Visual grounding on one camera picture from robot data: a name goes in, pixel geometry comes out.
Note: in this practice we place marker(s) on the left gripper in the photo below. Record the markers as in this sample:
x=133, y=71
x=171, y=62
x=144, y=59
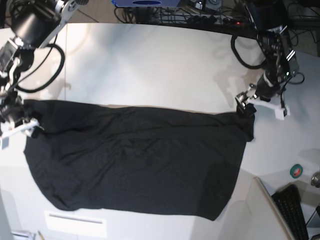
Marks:
x=265, y=89

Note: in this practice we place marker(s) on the black t-shirt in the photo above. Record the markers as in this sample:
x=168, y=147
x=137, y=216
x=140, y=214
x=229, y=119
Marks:
x=136, y=159

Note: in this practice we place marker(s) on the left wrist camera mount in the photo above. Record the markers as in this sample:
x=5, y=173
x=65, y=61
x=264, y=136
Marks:
x=281, y=110

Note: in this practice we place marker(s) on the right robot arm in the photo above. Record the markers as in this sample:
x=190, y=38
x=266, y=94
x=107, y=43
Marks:
x=35, y=25

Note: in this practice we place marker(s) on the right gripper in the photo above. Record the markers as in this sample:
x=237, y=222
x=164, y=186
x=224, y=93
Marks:
x=14, y=113

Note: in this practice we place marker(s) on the white divider panel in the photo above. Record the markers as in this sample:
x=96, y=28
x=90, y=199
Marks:
x=270, y=224

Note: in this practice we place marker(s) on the black keyboard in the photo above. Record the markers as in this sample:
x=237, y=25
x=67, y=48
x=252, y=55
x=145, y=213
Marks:
x=288, y=202

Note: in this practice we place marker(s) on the silver metal knob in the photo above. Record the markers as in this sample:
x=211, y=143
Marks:
x=315, y=179

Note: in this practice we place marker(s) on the green tape roll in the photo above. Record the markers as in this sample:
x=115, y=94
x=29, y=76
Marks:
x=296, y=171

